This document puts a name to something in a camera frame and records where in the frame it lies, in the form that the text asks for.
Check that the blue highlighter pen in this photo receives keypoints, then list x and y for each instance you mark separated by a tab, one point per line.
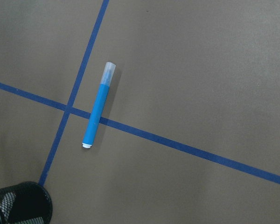
98	106

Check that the brown paper table cover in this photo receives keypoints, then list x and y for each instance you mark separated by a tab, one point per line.
195	95

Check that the black mesh pen cup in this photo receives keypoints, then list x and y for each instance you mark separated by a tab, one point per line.
25	203

